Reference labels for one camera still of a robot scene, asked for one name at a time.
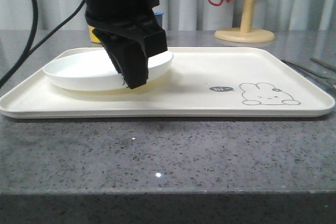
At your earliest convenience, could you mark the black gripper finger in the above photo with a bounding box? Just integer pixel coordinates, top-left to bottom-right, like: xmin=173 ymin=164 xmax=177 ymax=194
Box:
xmin=127 ymin=16 xmax=167 ymax=58
xmin=92 ymin=28 xmax=148 ymax=89

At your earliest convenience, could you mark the white round plate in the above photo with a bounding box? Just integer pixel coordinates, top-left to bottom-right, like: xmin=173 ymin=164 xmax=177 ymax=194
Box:
xmin=42 ymin=49 xmax=174 ymax=91

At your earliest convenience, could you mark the silver metal fork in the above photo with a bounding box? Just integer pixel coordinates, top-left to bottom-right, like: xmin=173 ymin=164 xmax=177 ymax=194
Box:
xmin=281 ymin=59 xmax=332 ymax=80

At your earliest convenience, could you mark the silver metal chopstick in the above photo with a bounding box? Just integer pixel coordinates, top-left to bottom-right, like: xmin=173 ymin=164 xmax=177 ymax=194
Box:
xmin=310 ymin=58 xmax=336 ymax=72

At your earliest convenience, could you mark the silver metal spoon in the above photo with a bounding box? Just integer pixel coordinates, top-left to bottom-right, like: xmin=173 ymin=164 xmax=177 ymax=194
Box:
xmin=304 ymin=69 xmax=335 ymax=89

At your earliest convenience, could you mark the blue enamel mug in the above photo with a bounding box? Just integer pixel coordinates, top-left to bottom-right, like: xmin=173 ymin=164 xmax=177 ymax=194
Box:
xmin=154 ymin=11 xmax=164 ymax=27

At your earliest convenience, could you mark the yellow enamel mug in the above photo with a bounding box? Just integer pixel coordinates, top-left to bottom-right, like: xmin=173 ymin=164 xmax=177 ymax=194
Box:
xmin=88 ymin=25 xmax=101 ymax=44

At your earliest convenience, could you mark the beige rabbit serving tray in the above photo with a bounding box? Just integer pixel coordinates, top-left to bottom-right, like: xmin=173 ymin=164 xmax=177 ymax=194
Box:
xmin=1 ymin=47 xmax=335 ymax=119

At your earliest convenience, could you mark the wooden mug tree stand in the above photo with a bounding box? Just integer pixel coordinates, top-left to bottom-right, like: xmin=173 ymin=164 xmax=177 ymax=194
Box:
xmin=214 ymin=0 xmax=275 ymax=43

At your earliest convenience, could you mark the black cable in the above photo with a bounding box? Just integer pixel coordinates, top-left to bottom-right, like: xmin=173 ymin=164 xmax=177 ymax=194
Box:
xmin=0 ymin=0 xmax=86 ymax=88

